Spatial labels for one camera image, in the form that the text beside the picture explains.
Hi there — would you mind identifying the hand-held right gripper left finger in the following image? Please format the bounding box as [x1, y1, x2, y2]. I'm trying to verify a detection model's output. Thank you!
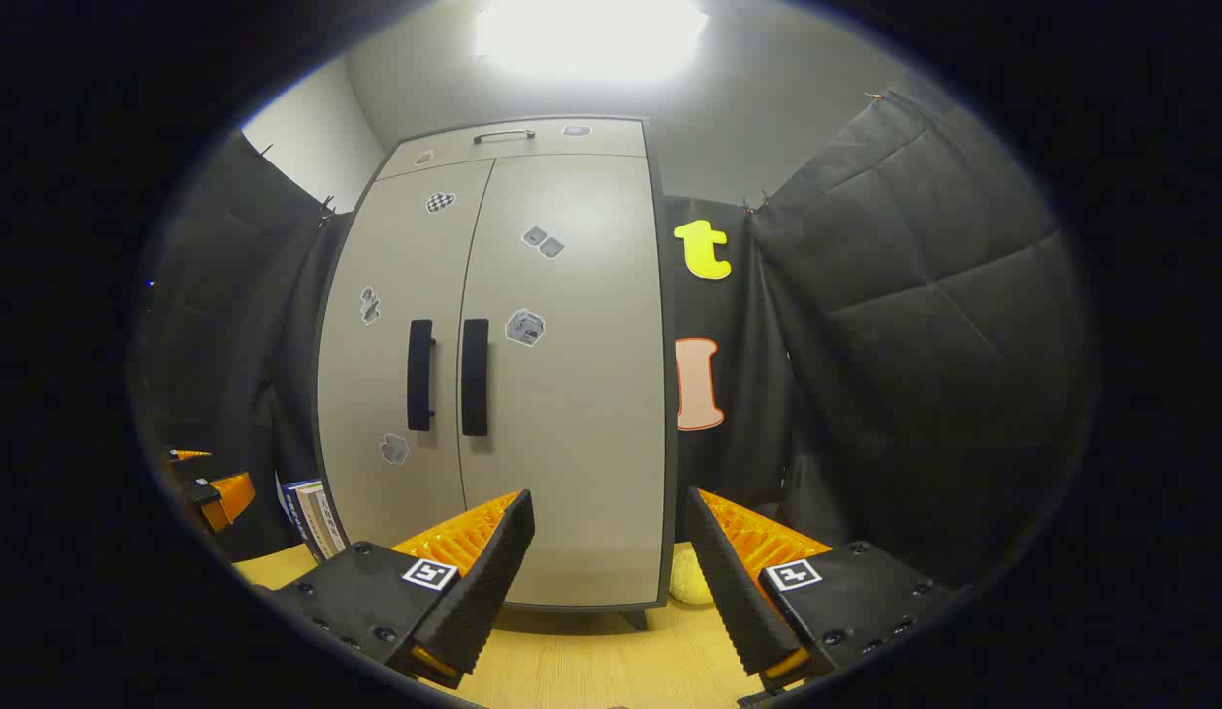
[251, 489, 536, 690]

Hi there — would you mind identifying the ceiling light panel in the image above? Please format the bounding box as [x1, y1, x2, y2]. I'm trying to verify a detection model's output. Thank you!
[473, 0, 710, 82]

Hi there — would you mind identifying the grey double-door shoe cabinet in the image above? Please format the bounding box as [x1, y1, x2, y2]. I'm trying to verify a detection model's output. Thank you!
[315, 116, 678, 631]

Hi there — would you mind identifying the grey shoe cabinet door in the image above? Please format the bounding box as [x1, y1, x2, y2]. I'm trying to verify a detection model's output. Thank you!
[458, 153, 668, 607]
[317, 160, 495, 552]

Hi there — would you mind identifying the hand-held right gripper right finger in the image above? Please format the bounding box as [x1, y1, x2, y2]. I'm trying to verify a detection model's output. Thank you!
[685, 486, 956, 708]

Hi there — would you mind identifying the black backdrop cloth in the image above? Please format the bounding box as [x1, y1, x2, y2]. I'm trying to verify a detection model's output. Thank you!
[128, 89, 1099, 592]

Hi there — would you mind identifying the white and blue book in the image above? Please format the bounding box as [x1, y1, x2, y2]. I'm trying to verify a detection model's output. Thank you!
[276, 479, 348, 564]

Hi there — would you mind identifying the grey cabinet drawer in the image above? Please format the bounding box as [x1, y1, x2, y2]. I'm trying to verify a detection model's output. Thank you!
[376, 118, 648, 180]

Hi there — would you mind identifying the yellow soft round object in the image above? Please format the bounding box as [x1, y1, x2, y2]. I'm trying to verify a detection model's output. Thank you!
[668, 547, 715, 605]

